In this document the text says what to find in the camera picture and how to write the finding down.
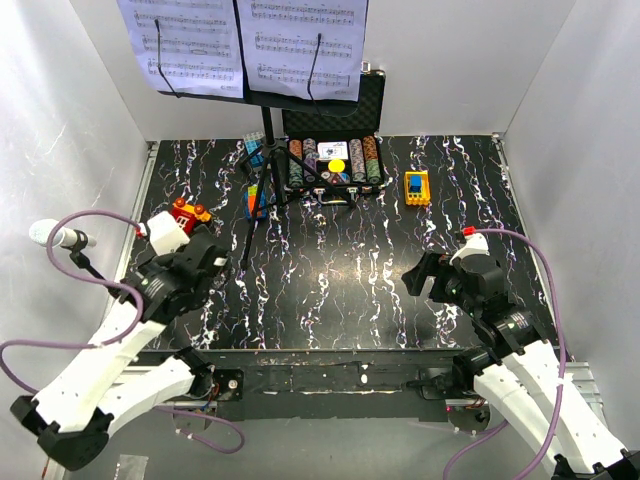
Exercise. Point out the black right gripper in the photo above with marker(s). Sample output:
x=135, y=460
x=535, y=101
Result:
x=432, y=264

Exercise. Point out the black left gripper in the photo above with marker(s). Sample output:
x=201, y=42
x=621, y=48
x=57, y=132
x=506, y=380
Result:
x=169, y=259

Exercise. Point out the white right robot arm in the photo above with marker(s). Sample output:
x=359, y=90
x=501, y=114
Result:
x=516, y=369

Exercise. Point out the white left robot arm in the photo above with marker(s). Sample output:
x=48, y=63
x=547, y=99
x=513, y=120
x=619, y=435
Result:
x=74, y=416

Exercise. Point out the red toy bus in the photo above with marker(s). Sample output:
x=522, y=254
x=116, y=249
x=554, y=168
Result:
x=189, y=216

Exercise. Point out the yellow toy block tray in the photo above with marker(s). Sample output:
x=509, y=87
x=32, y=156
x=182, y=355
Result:
x=417, y=188

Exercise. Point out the blue orange toy block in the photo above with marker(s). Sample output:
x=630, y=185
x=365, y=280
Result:
x=249, y=200

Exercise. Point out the yellow dealer chip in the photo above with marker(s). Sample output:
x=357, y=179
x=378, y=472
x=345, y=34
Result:
x=336, y=166

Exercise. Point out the black poker chip case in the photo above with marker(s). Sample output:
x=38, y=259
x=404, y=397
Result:
x=364, y=173

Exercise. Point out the white playing card deck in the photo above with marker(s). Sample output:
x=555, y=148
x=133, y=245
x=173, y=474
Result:
x=333, y=150

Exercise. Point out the light blue toy block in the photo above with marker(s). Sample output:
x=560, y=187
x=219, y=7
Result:
x=253, y=146

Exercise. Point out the black music stand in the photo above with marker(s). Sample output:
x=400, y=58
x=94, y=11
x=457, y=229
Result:
x=274, y=149

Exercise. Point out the right sheet music page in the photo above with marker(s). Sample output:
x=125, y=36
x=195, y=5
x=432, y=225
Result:
x=311, y=50

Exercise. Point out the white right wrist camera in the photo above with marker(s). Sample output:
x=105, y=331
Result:
x=475, y=243

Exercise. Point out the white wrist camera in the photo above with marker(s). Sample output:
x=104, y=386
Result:
x=475, y=243
x=163, y=233

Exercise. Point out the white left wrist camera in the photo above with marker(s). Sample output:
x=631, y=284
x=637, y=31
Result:
x=163, y=233

